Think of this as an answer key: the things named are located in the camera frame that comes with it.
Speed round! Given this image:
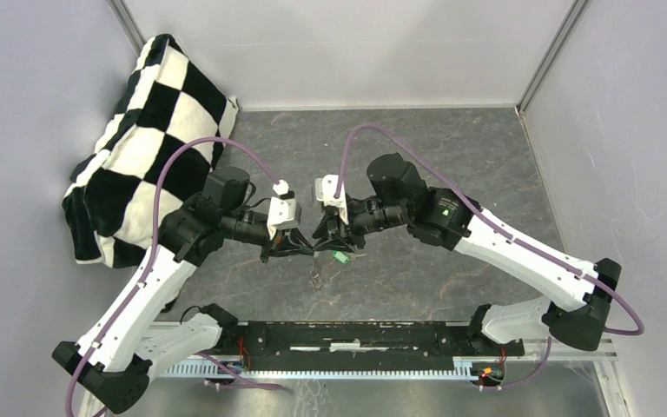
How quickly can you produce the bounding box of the green tagged key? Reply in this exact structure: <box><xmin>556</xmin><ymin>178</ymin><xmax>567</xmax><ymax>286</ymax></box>
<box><xmin>332</xmin><ymin>251</ymin><xmax>366</xmax><ymax>264</ymax></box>

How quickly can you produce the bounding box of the white slotted cable duct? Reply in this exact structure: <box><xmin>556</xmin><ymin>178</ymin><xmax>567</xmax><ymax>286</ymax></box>
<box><xmin>161</xmin><ymin>357</ymin><xmax>478</xmax><ymax>381</ymax></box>

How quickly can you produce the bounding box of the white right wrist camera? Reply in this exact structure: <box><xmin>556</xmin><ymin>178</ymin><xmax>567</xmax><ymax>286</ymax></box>
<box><xmin>314</xmin><ymin>175</ymin><xmax>349</xmax><ymax>225</ymax></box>

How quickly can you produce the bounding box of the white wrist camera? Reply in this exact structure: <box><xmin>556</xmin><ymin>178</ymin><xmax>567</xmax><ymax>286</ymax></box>
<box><xmin>267</xmin><ymin>180</ymin><xmax>301</xmax><ymax>238</ymax></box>
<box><xmin>314</xmin><ymin>175</ymin><xmax>349</xmax><ymax>225</ymax></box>

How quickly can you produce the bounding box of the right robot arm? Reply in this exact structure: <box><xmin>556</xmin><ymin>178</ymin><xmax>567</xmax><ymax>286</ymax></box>
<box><xmin>313</xmin><ymin>153</ymin><xmax>622</xmax><ymax>354</ymax></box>

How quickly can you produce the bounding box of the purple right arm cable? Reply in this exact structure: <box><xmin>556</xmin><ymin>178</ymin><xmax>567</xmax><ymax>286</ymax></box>
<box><xmin>336</xmin><ymin>123</ymin><xmax>646</xmax><ymax>392</ymax></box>

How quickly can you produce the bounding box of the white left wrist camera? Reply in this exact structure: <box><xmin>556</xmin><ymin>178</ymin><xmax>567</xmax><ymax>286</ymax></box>
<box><xmin>267</xmin><ymin>180</ymin><xmax>301</xmax><ymax>238</ymax></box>

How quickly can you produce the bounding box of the black white checkered blanket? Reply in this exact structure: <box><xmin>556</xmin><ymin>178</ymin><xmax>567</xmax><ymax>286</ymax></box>
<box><xmin>61</xmin><ymin>34</ymin><xmax>239</xmax><ymax>268</ymax></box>

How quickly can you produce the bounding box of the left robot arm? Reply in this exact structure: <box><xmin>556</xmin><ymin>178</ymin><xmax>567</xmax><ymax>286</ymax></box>
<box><xmin>52</xmin><ymin>167</ymin><xmax>313</xmax><ymax>415</ymax></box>

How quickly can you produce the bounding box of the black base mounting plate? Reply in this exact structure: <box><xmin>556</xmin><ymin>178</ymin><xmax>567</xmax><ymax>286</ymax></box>
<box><xmin>205</xmin><ymin>321</ymin><xmax>525</xmax><ymax>371</ymax></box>

